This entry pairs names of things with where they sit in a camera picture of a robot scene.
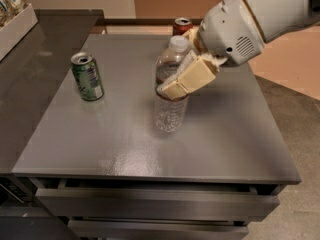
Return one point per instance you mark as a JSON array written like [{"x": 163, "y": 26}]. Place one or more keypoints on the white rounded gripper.
[{"x": 229, "y": 30}]

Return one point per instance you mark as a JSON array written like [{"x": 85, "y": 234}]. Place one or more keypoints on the clear plastic water bottle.
[{"x": 170, "y": 108}]

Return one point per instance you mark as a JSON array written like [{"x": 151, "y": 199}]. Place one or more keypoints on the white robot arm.
[{"x": 275, "y": 18}]

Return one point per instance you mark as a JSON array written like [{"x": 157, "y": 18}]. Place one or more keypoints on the red soda can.
[{"x": 181, "y": 25}]

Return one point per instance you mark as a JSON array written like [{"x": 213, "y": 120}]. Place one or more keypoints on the green soda can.
[{"x": 87, "y": 76}]

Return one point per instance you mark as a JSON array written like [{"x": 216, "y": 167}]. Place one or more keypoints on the grey upper drawer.
[{"x": 160, "y": 202}]

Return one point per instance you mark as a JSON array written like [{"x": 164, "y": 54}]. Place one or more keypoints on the grey drawer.
[
  {"x": 155, "y": 231},
  {"x": 160, "y": 202}
]

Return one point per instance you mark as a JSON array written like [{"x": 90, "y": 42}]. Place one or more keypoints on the dark grey side counter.
[{"x": 30, "y": 76}]

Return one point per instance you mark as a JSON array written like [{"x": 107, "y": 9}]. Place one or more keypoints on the white snack box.
[{"x": 16, "y": 29}]

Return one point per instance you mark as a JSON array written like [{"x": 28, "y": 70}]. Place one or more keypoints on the snack packets in box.
[{"x": 9, "y": 9}]

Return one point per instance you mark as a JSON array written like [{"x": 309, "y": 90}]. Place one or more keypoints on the grey lower drawer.
[{"x": 155, "y": 231}]

